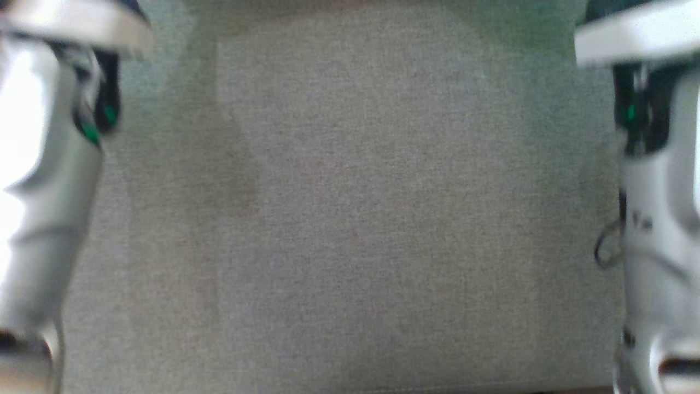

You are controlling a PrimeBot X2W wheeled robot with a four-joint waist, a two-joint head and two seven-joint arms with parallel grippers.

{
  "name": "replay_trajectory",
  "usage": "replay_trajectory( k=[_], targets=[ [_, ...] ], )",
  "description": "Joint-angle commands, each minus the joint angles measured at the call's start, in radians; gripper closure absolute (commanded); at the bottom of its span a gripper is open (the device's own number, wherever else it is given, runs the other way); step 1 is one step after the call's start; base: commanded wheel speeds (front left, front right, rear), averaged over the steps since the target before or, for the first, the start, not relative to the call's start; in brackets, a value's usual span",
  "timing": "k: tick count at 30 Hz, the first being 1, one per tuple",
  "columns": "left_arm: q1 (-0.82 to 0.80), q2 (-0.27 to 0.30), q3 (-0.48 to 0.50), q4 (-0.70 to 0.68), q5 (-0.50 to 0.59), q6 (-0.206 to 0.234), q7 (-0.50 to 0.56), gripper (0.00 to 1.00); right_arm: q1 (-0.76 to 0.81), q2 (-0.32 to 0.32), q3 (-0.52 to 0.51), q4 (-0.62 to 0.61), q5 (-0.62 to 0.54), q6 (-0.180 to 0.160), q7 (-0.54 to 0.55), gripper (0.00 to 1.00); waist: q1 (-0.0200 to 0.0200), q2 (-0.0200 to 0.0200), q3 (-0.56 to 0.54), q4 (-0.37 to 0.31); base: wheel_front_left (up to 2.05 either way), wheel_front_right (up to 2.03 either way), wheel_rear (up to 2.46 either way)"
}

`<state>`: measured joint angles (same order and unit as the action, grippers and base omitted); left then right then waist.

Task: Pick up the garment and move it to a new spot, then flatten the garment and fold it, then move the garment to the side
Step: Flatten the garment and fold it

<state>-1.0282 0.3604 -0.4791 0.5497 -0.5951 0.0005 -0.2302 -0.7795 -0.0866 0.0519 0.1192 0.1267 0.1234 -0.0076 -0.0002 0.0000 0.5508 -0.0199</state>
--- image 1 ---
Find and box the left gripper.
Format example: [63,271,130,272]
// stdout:
[0,0,155,58]

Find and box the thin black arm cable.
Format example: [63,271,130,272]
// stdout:
[594,219,625,270]

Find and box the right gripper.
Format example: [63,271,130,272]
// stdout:
[574,0,700,66]

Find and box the wide grey sofa chaise cushion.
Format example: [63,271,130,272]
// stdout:
[55,0,629,394]

